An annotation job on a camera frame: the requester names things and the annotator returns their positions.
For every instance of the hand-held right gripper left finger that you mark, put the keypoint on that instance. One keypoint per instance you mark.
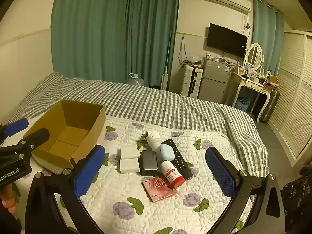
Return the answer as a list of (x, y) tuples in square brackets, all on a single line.
[(88, 170)]

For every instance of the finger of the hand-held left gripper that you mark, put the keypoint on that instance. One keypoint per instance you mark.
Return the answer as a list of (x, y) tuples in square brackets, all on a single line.
[(36, 137), (15, 127)]

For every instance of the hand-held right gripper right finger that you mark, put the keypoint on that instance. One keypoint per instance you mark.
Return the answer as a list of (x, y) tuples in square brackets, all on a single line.
[(219, 173)]

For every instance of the brown cardboard box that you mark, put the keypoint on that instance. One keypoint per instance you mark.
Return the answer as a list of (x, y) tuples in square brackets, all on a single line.
[(91, 136)]

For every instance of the black cylindrical bottle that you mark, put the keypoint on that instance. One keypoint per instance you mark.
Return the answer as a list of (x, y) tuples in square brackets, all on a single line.
[(181, 167)]

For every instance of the white charger plug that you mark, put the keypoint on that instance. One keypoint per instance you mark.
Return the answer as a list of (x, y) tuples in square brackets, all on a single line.
[(129, 166), (129, 153)]

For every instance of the white bottle red cap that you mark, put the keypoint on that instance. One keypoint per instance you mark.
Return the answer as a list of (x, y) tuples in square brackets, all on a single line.
[(171, 175)]

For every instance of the light blue earbud case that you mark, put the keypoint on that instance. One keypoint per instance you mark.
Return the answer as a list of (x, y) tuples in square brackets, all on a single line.
[(167, 153)]

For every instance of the dark grey power bank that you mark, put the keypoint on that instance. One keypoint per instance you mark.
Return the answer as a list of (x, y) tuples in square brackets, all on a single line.
[(149, 163)]

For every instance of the pink floral box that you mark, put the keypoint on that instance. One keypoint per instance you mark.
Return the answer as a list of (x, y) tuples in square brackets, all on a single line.
[(158, 189)]

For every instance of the white bottle-shaped device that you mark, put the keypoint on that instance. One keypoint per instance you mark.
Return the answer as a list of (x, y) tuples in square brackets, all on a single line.
[(153, 140)]

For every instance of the person's left hand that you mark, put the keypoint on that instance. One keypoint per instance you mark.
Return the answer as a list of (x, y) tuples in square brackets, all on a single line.
[(7, 198)]

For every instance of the blue plastic basket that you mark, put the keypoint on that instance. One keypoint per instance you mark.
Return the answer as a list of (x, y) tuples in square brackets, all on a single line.
[(243, 104)]

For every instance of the white floral quilt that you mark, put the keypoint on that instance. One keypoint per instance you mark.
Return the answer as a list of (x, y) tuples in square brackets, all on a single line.
[(156, 214)]

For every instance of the dark patterned cloth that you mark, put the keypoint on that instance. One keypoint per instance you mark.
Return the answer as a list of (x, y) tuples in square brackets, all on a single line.
[(298, 199)]

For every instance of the dark suitcase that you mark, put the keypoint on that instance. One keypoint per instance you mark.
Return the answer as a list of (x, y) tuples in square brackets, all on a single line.
[(271, 107)]

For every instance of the grey checked bedsheet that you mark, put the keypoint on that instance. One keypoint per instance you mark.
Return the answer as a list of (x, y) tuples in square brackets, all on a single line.
[(158, 104)]

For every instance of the white dressing table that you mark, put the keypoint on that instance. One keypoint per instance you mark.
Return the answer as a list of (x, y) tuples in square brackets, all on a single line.
[(253, 85)]

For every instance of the grey small fridge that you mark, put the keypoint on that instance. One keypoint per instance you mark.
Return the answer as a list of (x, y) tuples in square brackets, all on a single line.
[(214, 78)]

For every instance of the white suitcase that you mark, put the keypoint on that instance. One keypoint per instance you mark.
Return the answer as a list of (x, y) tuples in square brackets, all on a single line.
[(191, 81)]

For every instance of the clear water jug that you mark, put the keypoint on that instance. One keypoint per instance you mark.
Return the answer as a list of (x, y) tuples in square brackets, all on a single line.
[(134, 80)]

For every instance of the white flat mop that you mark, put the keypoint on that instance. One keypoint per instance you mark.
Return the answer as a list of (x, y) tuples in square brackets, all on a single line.
[(165, 78)]

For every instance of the white louvred wardrobe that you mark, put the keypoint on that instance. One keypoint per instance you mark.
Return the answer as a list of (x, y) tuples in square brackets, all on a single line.
[(295, 90)]

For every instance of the green curtain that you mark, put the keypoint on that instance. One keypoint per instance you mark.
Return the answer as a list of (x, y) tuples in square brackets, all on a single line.
[(151, 34), (90, 29)]

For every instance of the white oval mirror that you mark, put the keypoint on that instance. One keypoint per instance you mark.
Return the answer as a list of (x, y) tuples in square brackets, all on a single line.
[(254, 56)]

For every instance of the light teal curtain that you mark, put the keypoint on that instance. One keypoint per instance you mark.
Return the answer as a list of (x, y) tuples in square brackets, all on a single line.
[(267, 29)]

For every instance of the black wall television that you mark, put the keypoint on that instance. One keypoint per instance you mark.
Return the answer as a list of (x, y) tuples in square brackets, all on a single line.
[(226, 40)]

